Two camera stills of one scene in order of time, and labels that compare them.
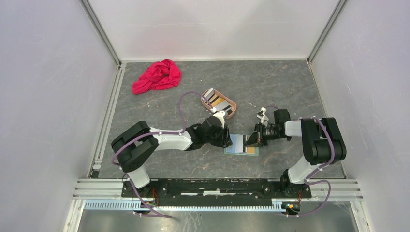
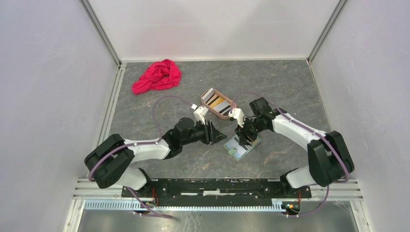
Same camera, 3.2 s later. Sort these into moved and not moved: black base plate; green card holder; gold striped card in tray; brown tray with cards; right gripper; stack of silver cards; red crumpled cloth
Moved: right gripper; green card holder
Not moved: stack of silver cards; black base plate; red crumpled cloth; gold striped card in tray; brown tray with cards
